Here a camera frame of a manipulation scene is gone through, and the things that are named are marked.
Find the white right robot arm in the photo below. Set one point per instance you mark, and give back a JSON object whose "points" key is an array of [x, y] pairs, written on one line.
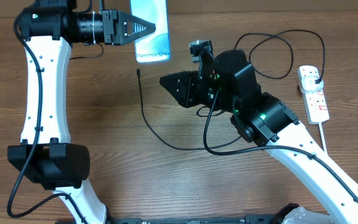
{"points": [[228, 83]]}

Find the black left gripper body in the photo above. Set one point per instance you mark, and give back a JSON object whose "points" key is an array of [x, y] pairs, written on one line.
{"points": [[109, 17]]}

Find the white charger plug adapter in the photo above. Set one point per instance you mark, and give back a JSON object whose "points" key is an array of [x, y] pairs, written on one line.
{"points": [[309, 85]]}

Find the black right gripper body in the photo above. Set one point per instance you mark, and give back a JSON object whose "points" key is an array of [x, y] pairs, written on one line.
{"points": [[193, 91]]}

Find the white power strip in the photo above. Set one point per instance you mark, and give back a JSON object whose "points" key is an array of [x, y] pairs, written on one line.
{"points": [[315, 103]]}

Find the Samsung Galaxy smartphone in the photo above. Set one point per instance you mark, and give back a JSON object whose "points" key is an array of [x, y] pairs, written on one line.
{"points": [[154, 47]]}

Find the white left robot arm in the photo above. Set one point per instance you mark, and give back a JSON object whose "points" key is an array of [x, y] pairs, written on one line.
{"points": [[46, 155]]}

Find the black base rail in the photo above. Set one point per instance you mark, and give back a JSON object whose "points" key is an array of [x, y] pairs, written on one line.
{"points": [[248, 219]]}

